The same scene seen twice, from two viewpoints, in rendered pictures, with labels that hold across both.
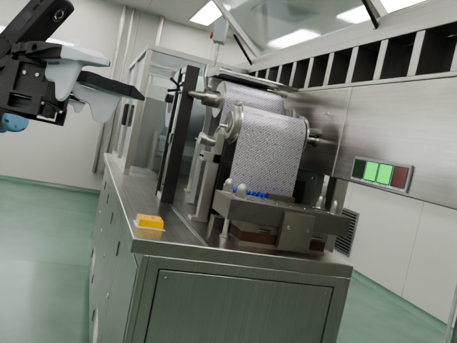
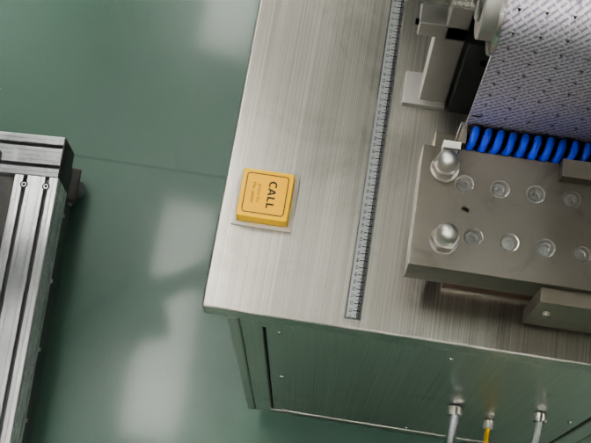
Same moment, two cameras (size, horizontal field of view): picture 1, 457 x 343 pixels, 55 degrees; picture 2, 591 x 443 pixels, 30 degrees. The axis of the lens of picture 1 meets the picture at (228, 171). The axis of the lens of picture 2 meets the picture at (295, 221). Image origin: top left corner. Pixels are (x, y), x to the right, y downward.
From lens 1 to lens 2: 1.40 m
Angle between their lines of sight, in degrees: 69
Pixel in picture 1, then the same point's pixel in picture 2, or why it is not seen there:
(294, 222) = (565, 311)
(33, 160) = not seen: outside the picture
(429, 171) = not seen: outside the picture
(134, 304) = (235, 338)
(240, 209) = (433, 273)
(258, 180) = (552, 118)
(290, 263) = (537, 360)
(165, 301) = (288, 343)
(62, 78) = not seen: outside the picture
